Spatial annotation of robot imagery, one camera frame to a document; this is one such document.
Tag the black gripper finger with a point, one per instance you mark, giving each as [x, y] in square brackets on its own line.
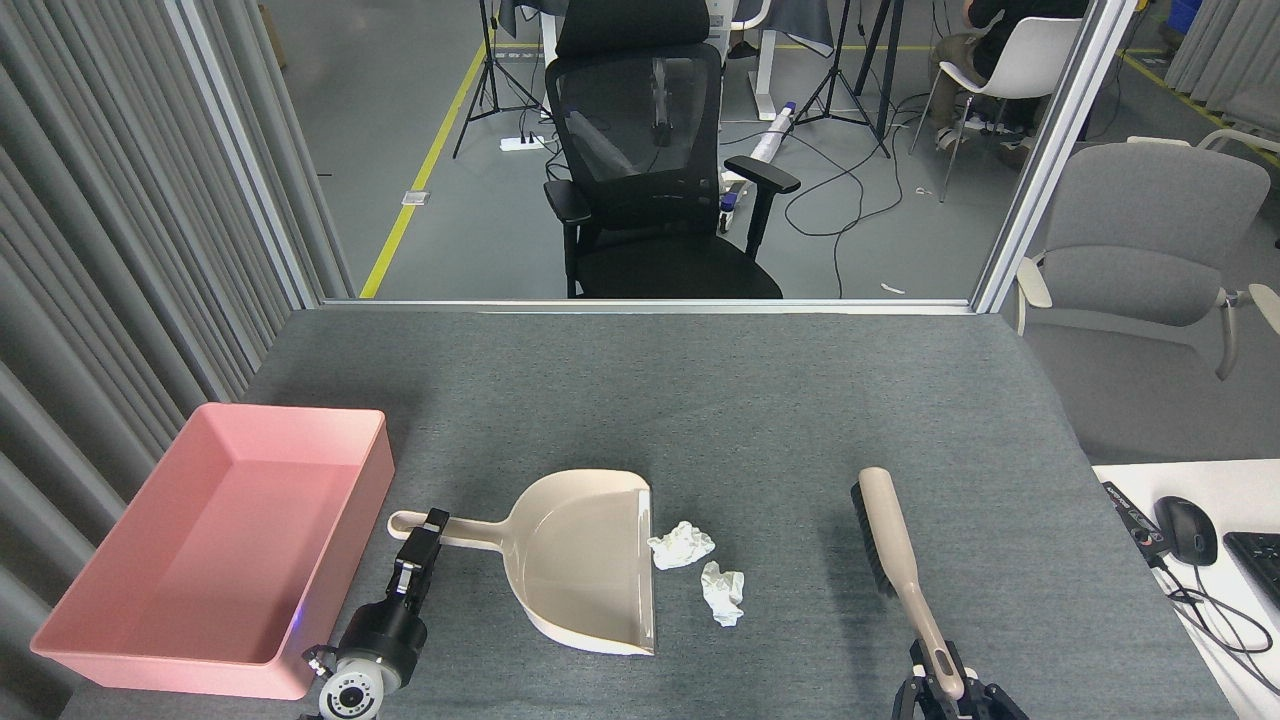
[985, 702]
[918, 695]

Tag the pink plastic bin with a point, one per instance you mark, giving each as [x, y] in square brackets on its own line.
[220, 560]

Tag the beige chair armrest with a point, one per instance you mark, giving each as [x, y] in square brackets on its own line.
[1230, 133]

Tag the white plastic chair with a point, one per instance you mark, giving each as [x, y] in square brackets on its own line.
[1035, 55]

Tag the black computer mouse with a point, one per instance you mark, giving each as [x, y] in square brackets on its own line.
[1187, 530]

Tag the white side desk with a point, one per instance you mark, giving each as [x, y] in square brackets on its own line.
[1240, 490]

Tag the blue plastic bin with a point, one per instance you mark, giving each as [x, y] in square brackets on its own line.
[1186, 15]

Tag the black tripod stand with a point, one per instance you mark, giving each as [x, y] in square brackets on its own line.
[490, 70]
[885, 70]

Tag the silver frame post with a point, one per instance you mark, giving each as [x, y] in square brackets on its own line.
[1055, 150]
[245, 150]

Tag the beige brush with black bristles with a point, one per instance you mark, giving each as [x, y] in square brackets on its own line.
[890, 540]

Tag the silver frame rail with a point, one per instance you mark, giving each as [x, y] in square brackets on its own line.
[650, 306]

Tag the seated person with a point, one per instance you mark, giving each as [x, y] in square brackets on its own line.
[1000, 30]

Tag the white paper ball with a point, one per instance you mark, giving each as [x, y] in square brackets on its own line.
[682, 545]
[724, 595]

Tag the white and blue tube device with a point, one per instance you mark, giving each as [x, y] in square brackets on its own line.
[775, 135]

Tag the black mesh office chair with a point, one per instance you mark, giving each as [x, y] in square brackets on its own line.
[640, 130]

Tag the metal floor outlet plate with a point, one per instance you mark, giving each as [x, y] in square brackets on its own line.
[416, 198]

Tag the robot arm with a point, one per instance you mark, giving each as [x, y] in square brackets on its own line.
[352, 695]

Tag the black handheld controller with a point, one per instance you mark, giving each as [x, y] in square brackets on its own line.
[1135, 520]

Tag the grey pleated curtain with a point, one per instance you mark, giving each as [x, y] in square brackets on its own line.
[100, 250]
[1235, 50]

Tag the white power strip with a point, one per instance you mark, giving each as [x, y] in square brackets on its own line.
[522, 143]

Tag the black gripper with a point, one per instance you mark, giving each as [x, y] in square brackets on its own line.
[385, 635]

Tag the beige plastic dustpan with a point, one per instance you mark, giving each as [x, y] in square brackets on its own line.
[585, 560]

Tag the grey padded chair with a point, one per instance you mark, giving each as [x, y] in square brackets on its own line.
[1150, 240]

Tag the black keyboard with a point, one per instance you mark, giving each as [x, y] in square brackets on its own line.
[1260, 565]

